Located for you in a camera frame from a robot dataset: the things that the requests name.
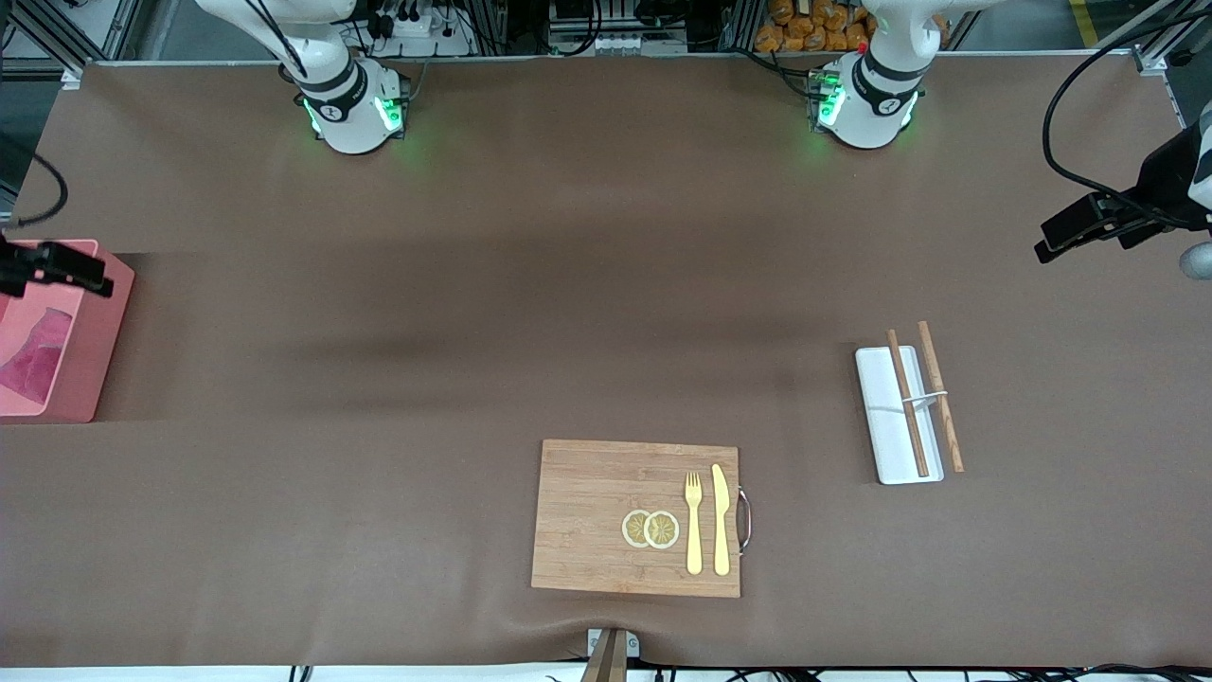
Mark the red cloth with grey trim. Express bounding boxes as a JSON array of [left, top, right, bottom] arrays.
[[0, 306, 75, 406]]

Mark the pink plastic bin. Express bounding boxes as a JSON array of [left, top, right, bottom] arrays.
[[0, 240, 135, 424]]

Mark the white rectangular tray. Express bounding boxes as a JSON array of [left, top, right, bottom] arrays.
[[855, 346, 946, 486]]

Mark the white power strip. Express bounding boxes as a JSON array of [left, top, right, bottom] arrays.
[[365, 0, 476, 58]]

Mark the yellow plastic knife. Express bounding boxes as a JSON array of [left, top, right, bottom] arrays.
[[711, 463, 732, 577]]

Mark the yellow plastic fork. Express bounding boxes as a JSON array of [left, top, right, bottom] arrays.
[[684, 472, 704, 576]]

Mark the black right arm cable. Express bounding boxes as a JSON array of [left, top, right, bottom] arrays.
[[0, 152, 70, 230]]

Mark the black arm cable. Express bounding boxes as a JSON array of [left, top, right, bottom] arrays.
[[1042, 8, 1212, 233], [0, 152, 70, 230]]

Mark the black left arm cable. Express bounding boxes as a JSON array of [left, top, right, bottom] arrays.
[[1042, 8, 1212, 233]]

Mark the aluminium frame post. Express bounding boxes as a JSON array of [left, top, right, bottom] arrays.
[[1070, 0, 1212, 77], [0, 0, 143, 75]]

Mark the bamboo cutting board with handle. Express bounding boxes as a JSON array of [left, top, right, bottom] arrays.
[[530, 439, 754, 599]]

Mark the wooden camera mount post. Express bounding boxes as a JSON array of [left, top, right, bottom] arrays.
[[579, 628, 641, 682]]

